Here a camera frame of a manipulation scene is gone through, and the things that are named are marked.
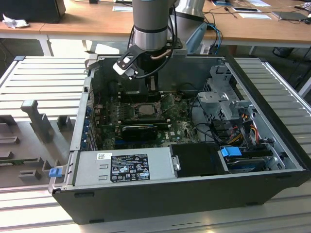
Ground silver CPU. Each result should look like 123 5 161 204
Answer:
137 105 159 117

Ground metal socket cover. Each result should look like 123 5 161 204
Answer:
159 93 176 115

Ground black RAM slot bank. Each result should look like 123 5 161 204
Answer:
120 90 164 103
120 118 172 130

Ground CPU socket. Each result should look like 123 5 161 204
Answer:
132 103 163 119

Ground pale blue teach pendant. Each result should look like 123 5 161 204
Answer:
185 23 208 54

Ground pale blue paper sheet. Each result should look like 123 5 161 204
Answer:
112 5 134 12

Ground green motherboard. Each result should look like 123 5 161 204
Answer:
93 93 204 150

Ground black expansion card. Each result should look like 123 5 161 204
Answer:
122 125 158 141

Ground silver drive cage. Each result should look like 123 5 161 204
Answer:
196 65 253 123

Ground wooden desk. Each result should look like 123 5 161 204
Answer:
0 0 311 58

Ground black fan shroud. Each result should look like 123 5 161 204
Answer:
168 142 230 178

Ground smartphone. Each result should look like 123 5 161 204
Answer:
232 7 262 13

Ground white paper sheet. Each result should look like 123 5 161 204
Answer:
238 12 273 21

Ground silver power supply unit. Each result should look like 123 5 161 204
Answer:
73 148 177 187

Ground blue disk carrier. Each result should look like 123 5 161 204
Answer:
220 146 242 159

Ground black box on desk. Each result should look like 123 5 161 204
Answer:
0 0 67 24

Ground black waste bin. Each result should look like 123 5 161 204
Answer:
272 46 296 58

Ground black open PC case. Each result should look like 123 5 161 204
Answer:
48 54 311 225

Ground grey parts rack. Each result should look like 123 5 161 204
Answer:
0 99 73 189

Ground crumpled white paper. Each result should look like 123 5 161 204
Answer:
2 13 30 30

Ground black notebook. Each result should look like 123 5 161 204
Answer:
271 10 308 22

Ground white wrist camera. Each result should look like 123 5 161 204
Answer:
112 53 139 81

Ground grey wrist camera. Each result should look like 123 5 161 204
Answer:
171 42 188 59

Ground black internal cable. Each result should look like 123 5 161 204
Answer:
189 96 221 144

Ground blue cable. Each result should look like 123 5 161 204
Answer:
206 23 224 49

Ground yellow and red wires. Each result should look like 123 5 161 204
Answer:
250 123 259 144

